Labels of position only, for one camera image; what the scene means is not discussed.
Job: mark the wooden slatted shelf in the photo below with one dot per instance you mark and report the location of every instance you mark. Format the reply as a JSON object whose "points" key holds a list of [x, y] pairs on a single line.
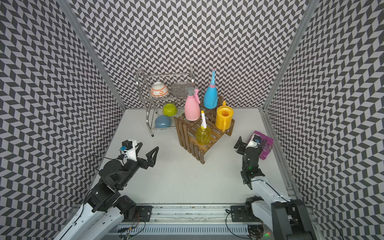
{"points": [[186, 131]]}

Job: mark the blue bowl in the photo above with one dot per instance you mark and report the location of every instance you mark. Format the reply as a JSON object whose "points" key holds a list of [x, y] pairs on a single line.
{"points": [[162, 122]]}

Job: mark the purple snack box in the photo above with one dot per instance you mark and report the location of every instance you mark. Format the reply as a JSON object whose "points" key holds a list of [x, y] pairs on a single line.
{"points": [[266, 143]]}

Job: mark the metal dish rack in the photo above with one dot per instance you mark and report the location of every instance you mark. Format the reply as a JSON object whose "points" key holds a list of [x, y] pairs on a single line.
{"points": [[174, 82]]}

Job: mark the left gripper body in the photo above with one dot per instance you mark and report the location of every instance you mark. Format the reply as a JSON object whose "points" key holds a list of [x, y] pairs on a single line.
{"points": [[141, 162]]}

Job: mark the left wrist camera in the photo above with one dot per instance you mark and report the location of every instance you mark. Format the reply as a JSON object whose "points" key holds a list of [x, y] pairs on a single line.
{"points": [[128, 150]]}

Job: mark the blue spray bottle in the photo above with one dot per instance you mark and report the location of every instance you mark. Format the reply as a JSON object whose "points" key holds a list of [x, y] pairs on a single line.
{"points": [[211, 95]]}

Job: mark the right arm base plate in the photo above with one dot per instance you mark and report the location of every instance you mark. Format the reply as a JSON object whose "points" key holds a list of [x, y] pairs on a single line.
{"points": [[241, 214]]}

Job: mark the aluminium front rail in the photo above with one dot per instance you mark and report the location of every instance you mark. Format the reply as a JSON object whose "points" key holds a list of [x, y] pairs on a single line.
{"points": [[163, 214]]}

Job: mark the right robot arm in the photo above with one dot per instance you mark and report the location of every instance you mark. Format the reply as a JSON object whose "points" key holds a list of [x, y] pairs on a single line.
{"points": [[288, 218]]}

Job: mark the yellow spray bottle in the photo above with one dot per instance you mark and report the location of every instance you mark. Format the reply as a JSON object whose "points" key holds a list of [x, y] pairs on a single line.
{"points": [[204, 133]]}

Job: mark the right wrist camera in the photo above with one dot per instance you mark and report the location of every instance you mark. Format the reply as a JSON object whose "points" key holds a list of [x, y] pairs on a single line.
{"points": [[256, 141]]}

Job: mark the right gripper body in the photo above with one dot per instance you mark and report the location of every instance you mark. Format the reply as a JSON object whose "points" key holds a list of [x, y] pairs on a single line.
{"points": [[259, 152]]}

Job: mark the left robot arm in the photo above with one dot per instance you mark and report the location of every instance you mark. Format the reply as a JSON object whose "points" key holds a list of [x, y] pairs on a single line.
{"points": [[104, 207]]}

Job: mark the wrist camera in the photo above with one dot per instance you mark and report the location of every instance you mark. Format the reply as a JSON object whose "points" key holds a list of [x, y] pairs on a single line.
{"points": [[128, 150], [256, 141]]}

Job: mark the grey glass plate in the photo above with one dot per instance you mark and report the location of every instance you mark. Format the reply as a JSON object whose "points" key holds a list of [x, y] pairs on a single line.
{"points": [[178, 90]]}

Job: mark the pink spray bottle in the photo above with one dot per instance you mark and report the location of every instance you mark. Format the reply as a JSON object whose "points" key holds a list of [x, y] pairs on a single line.
{"points": [[192, 105]]}

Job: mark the lime green bowl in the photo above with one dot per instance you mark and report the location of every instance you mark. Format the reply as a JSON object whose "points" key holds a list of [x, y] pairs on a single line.
{"points": [[170, 110]]}

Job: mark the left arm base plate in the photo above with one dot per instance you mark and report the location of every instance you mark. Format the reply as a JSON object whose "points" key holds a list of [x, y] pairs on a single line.
{"points": [[138, 213]]}

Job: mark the yellow watering can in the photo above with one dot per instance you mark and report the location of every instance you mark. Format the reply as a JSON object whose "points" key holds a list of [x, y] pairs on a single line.
{"points": [[224, 117]]}

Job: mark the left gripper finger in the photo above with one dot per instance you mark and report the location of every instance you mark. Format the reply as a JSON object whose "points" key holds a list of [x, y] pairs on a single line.
{"points": [[138, 148], [152, 157]]}

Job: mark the white orange patterned bowl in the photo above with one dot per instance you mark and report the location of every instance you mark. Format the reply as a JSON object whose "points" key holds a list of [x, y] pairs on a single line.
{"points": [[159, 90]]}

